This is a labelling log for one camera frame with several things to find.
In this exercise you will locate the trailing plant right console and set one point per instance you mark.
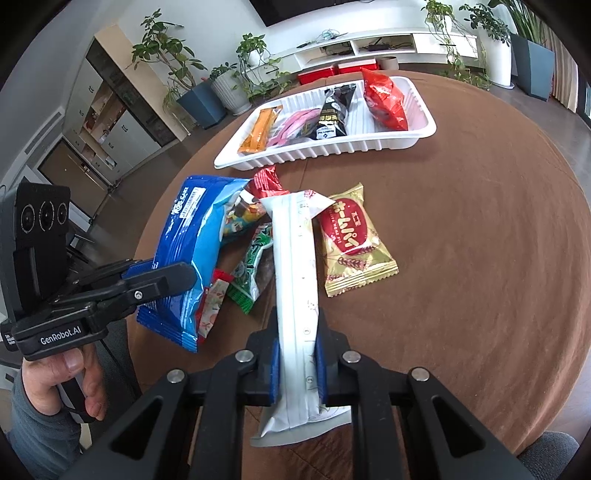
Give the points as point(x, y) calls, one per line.
point(464, 62)

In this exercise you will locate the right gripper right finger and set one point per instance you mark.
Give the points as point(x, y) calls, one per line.
point(406, 425)

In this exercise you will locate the large plant blue pot right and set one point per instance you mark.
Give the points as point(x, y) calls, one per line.
point(535, 63)

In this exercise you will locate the wall mounted television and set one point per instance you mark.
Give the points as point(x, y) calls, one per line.
point(272, 12)

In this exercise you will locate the pink snack bar wrapper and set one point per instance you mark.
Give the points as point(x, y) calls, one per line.
point(290, 128)

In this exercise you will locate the green seaweed snack pack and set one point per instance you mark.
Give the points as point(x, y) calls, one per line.
point(252, 275)

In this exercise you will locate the orange snack bar wrapper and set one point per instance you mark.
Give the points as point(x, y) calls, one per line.
point(259, 134)

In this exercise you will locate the blue cookie pack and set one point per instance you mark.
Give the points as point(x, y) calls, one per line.
point(192, 234)

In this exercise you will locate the pale green snack bag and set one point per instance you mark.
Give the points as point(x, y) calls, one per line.
point(299, 414)

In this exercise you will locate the tall plant blue pot left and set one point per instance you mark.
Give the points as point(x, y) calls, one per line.
point(159, 45)

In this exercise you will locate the black snack bag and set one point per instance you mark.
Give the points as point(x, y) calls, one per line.
point(331, 123)

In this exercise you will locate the plant in white pot right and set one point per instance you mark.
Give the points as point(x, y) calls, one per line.
point(495, 41)

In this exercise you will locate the small red foil pack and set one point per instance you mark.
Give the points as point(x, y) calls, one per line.
point(265, 183)

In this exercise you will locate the gold red pie pack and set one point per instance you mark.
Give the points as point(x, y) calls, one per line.
point(354, 253)

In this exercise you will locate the plant in white ribbed pot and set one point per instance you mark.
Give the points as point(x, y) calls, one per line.
point(228, 88)

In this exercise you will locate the red white fruit snack pack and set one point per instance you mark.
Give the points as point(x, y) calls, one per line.
point(211, 303)

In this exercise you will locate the white tv console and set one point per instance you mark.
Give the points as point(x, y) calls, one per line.
point(407, 46)

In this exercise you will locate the beige curtain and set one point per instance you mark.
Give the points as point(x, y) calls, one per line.
point(566, 78)

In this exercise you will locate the red chip bag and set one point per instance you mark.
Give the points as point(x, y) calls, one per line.
point(384, 100)

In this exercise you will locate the red storage box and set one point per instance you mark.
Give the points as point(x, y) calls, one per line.
point(354, 66)
point(311, 76)

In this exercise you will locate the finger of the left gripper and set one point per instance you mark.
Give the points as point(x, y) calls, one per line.
point(146, 283)
point(105, 275)

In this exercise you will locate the white plastic tray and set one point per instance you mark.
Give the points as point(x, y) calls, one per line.
point(365, 133)

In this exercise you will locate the trailing plant on console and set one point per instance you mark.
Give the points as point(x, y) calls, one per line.
point(259, 74)

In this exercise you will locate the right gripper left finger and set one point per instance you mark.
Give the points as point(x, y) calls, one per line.
point(189, 426)

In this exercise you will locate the small beige pot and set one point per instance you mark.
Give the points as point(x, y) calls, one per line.
point(388, 63)

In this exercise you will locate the left red storage box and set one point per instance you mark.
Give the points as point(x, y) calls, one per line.
point(311, 76)

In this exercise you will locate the white shelf cabinet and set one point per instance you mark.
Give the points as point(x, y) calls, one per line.
point(115, 116)

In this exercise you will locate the panda cartoon snack bag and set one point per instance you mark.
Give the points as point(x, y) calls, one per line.
point(241, 216)

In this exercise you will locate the person's left hand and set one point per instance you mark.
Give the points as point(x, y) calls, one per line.
point(41, 378)

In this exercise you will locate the right red storage box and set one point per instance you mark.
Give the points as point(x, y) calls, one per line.
point(354, 66)

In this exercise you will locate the person's left forearm sleeve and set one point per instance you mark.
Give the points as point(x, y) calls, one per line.
point(47, 446)

